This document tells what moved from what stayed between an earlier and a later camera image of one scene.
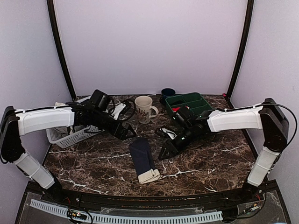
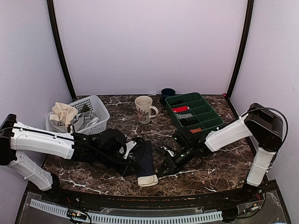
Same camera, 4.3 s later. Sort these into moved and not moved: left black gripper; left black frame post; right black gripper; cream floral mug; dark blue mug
Moved: left black gripper; right black gripper
Not moved: left black frame post; dark blue mug; cream floral mug
